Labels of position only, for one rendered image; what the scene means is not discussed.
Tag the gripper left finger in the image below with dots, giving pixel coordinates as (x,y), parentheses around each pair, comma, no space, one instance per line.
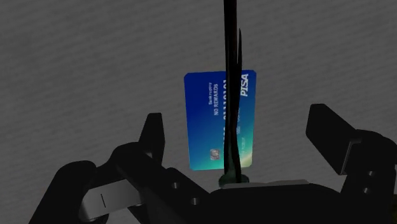
(136,173)

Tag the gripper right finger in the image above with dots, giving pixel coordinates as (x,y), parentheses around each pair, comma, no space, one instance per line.
(353,145)

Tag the blue bank card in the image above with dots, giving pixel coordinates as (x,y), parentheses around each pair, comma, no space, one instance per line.
(204,124)

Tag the thin black upright stem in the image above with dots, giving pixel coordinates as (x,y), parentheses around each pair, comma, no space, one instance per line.
(231,93)

